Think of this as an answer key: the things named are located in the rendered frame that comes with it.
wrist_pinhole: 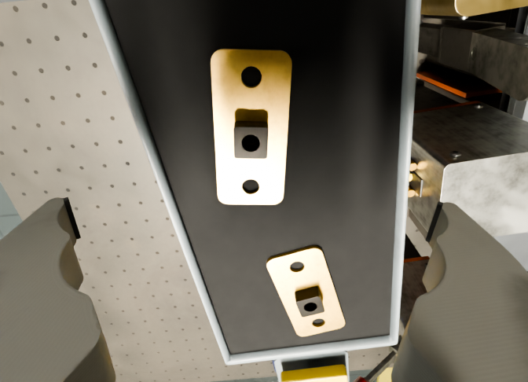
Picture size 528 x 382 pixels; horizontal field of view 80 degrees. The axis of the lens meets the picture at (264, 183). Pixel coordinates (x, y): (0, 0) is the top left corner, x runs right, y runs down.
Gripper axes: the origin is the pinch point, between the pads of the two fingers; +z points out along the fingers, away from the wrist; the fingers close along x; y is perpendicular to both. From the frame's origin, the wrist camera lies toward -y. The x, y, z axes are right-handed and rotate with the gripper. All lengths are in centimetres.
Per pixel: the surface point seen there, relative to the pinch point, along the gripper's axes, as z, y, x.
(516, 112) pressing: 20.9, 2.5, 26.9
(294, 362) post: 7.2, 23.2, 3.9
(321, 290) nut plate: 4.9, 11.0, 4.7
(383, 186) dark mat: 5.2, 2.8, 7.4
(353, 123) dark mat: 5.1, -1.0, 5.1
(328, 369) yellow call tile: 6.0, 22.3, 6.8
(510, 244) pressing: 21.3, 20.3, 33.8
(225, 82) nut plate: 4.8, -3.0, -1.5
